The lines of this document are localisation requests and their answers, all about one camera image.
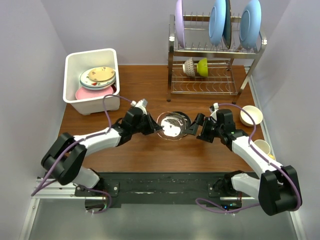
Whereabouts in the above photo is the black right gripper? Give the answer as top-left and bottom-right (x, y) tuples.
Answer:
(184, 113), (223, 144)

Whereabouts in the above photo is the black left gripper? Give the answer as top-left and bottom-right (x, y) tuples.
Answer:
(131, 111), (162, 136)

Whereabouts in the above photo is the plain black plate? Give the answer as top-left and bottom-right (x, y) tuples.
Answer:
(174, 111), (192, 129)

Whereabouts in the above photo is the black glossy plate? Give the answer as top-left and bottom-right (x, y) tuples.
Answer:
(156, 111), (187, 141)

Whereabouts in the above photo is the red rimmed cream plate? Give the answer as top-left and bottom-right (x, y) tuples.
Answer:
(111, 84), (117, 93)

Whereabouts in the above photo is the blue and cream plate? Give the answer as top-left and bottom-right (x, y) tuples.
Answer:
(82, 85), (113, 91)

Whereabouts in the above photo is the cream floral small plate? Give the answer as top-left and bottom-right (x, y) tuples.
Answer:
(88, 66), (116, 82)

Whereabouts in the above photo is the pink plate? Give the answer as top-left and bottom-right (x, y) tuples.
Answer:
(75, 86), (114, 100)

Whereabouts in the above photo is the white watermelon pattern plate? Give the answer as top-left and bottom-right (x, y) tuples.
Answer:
(79, 69), (116, 87)

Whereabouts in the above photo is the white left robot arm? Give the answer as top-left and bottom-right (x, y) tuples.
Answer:
(41, 107), (162, 196)

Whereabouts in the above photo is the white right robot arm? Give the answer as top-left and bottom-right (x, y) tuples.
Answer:
(184, 109), (302, 216)

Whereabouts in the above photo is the patterned ceramic bowl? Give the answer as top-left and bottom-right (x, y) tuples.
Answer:
(182, 57), (196, 78)

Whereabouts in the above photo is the green bowl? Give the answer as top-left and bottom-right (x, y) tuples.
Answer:
(196, 58), (209, 77)

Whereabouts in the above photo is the cream bowl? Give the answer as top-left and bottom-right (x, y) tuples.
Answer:
(240, 105), (263, 127)

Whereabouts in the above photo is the yellow mug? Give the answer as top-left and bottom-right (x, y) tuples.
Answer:
(254, 139), (276, 160)

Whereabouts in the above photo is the metal dish rack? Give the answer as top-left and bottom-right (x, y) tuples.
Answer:
(166, 13), (267, 103)

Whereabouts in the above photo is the dark teal plate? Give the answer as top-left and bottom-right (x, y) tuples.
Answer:
(222, 0), (232, 50)

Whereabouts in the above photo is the lilac plate in rack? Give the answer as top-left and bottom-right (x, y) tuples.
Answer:
(175, 0), (185, 48)

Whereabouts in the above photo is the light blue plate left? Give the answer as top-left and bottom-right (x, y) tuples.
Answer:
(208, 0), (226, 47)

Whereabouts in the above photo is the light blue plate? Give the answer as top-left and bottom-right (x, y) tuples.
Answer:
(239, 0), (262, 50)
(208, 0), (226, 47)

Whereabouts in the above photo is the light blue plate right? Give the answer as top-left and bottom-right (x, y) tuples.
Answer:
(239, 0), (262, 50)

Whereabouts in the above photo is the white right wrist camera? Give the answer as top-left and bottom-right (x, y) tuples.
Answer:
(209, 102), (219, 122)

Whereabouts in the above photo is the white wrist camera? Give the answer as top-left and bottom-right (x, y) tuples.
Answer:
(209, 102), (219, 122)
(130, 98), (148, 114)

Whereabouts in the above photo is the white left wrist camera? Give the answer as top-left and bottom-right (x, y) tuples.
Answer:
(130, 98), (148, 114)

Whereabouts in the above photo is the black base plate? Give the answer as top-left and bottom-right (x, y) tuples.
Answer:
(74, 171), (253, 210)

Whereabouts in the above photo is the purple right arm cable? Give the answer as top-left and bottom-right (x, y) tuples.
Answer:
(195, 102), (303, 215)

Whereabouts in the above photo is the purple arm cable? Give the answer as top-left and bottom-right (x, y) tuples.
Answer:
(31, 94), (137, 215)
(195, 102), (303, 215)

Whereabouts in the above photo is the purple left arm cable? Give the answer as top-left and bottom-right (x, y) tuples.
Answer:
(31, 94), (137, 215)

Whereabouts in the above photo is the aluminium rail frame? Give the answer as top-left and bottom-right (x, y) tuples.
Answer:
(19, 174), (87, 240)

